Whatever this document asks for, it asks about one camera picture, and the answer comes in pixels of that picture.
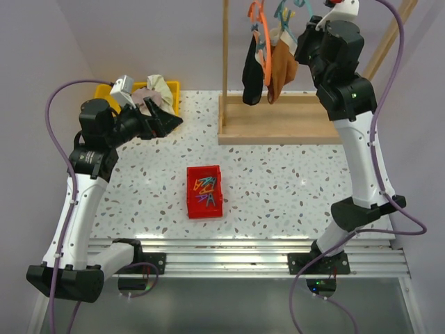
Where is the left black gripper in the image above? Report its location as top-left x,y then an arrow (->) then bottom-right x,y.
105,96 -> 181,148

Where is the brown orange underwear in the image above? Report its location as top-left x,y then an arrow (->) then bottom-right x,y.
268,30 -> 298,104

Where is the teal plastic hanger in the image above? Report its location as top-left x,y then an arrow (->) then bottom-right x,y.
274,0 -> 313,46

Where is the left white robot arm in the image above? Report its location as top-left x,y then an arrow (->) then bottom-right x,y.
26,98 -> 183,303

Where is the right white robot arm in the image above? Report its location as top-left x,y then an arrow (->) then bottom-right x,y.
288,15 -> 395,274

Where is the black underwear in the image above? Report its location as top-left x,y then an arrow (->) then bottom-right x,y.
242,36 -> 263,106

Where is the orange plastic hanger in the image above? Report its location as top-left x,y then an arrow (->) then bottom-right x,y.
247,1 -> 272,86

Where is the pale green cloth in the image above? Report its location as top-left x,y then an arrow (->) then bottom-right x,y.
147,74 -> 175,114

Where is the yellow plastic tray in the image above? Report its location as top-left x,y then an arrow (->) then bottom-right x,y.
94,74 -> 183,138

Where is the wooden rack base tray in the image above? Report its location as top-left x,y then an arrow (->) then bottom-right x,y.
218,92 -> 341,145

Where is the orange clothespin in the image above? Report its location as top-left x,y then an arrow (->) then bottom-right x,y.
199,184 -> 214,195
193,180 -> 202,191

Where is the teal clothespin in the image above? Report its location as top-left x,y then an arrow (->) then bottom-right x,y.
200,177 -> 217,186

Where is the purple clothespin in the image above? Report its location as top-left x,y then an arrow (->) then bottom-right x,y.
196,194 -> 208,202

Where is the grey clothespin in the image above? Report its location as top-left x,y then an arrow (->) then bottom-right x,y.
205,193 -> 216,207

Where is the red plastic bin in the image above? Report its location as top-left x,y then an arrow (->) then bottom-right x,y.
186,165 -> 223,219

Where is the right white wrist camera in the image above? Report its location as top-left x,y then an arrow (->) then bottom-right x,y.
316,0 -> 359,31

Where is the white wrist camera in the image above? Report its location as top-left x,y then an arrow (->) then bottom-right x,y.
110,75 -> 136,108
316,0 -> 359,31

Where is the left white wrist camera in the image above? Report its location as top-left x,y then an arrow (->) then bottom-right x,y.
110,75 -> 136,108

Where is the right wooden rack post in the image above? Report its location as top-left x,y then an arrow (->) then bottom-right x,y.
362,0 -> 418,80

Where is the wooden rack post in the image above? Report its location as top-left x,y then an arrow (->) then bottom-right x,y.
221,0 -> 229,125
362,0 -> 418,80

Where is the left wooden rack post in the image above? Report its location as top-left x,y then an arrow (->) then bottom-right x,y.
221,0 -> 229,125

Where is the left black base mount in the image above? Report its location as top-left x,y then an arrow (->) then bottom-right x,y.
129,253 -> 167,275

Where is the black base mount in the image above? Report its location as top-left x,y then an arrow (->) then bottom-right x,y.
129,253 -> 167,275
287,251 -> 351,275

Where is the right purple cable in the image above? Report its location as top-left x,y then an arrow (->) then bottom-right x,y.
289,0 -> 428,334

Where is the aluminium rail frame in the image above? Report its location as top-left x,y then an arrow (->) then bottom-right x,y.
83,237 -> 413,279

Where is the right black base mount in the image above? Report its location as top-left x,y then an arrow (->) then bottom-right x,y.
287,251 -> 351,275

